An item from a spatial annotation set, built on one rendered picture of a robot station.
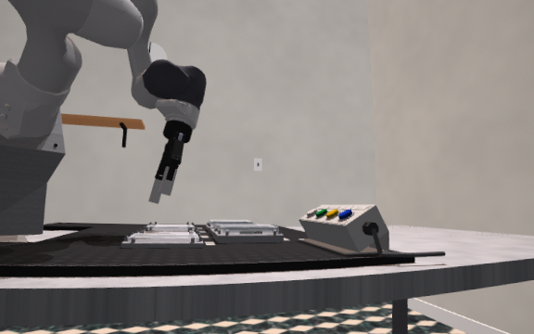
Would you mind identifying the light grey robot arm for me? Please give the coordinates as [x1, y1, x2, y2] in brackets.
[0, 0, 207, 139]

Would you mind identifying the light grey button panel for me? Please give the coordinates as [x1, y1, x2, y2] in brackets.
[299, 205, 446, 257]

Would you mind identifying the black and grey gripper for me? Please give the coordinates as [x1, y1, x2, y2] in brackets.
[149, 120, 193, 204]

